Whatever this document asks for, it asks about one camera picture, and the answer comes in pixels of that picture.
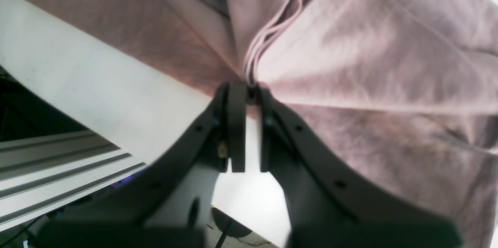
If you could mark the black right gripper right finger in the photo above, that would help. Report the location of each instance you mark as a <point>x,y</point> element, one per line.
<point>330,205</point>

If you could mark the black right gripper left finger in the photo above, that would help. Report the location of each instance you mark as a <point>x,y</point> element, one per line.
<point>168,204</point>

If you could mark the dusty pink T-shirt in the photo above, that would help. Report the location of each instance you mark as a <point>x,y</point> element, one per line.
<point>404,91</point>

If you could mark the aluminium table leg profile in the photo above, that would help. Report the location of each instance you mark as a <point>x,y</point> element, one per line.
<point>41,174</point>

